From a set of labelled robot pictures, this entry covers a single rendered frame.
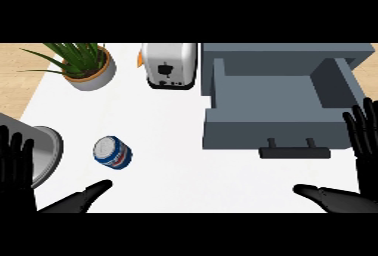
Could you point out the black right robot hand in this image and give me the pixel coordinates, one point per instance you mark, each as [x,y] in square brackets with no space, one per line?
[363,146]

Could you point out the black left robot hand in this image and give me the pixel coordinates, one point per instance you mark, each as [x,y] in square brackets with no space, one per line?
[16,186]

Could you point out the grey open drawer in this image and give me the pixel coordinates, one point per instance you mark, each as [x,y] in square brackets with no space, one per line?
[278,110]

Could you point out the blue and white can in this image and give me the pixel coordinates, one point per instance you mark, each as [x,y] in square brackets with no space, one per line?
[112,152]

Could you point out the grey cabinet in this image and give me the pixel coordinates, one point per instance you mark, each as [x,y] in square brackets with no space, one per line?
[290,55]

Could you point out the green potted plant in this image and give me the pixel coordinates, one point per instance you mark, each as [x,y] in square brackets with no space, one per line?
[86,66]

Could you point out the orange object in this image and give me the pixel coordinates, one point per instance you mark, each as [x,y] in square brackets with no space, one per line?
[140,60]

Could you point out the white toaster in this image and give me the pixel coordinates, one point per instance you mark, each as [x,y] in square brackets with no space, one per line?
[170,65]

